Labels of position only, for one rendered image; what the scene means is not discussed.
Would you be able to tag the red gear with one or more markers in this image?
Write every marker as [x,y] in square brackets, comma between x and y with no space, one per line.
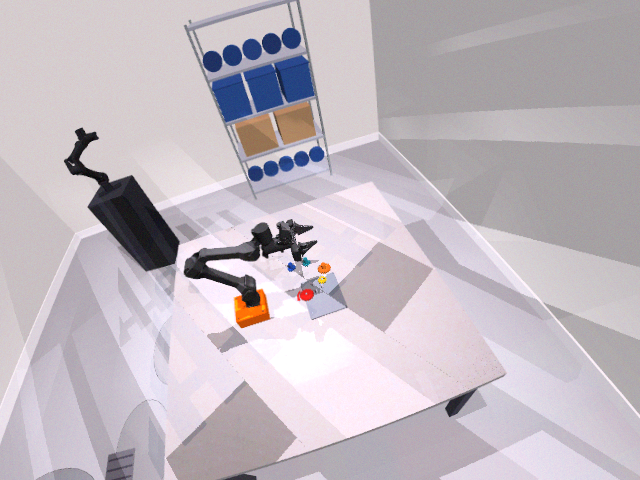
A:
[306,297]

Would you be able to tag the orange gear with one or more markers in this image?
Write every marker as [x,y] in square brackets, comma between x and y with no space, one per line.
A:
[324,268]

